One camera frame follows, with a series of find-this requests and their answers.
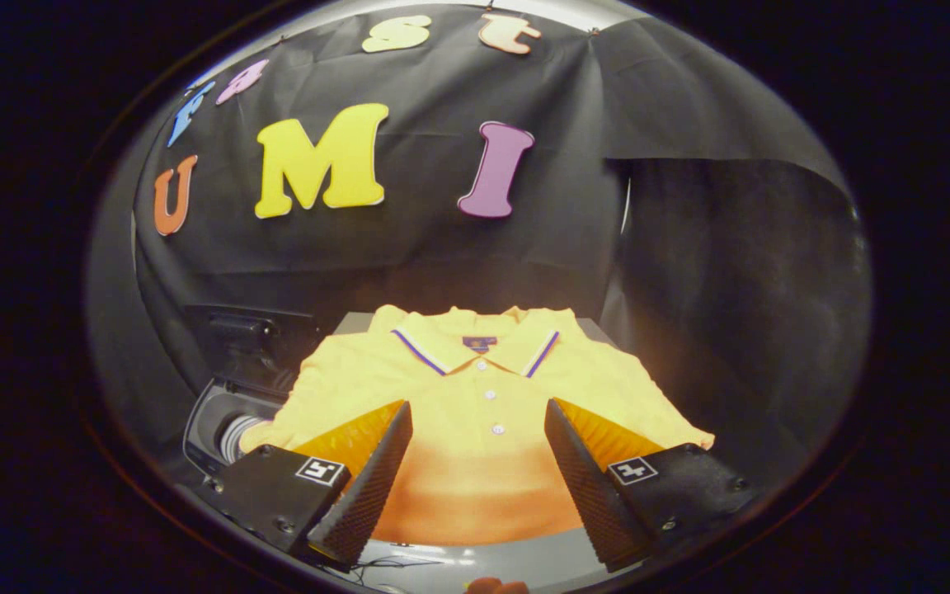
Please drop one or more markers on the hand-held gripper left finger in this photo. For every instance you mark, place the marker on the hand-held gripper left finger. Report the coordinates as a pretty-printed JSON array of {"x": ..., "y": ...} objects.
[{"x": 364, "y": 487}]

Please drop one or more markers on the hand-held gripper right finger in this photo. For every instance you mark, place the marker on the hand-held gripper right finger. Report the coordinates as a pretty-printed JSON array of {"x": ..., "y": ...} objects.
[{"x": 590, "y": 487}]

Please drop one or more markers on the black backdrop cloth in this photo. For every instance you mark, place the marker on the black backdrop cloth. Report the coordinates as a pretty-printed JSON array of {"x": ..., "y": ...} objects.
[{"x": 425, "y": 239}]

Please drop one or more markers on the yellow polo shirt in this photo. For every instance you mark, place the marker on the yellow polo shirt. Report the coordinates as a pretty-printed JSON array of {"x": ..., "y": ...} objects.
[{"x": 483, "y": 462}]

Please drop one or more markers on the grey cabinet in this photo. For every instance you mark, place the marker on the grey cabinet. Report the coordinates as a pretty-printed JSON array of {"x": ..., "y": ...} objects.
[{"x": 524, "y": 565}]

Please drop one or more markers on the grey washing machine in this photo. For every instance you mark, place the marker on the grey washing machine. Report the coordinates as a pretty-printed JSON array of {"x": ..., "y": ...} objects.
[{"x": 203, "y": 421}]

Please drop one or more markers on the dark washing machine lid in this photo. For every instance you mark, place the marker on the dark washing machine lid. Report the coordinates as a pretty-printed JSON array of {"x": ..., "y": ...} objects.
[{"x": 252, "y": 338}]

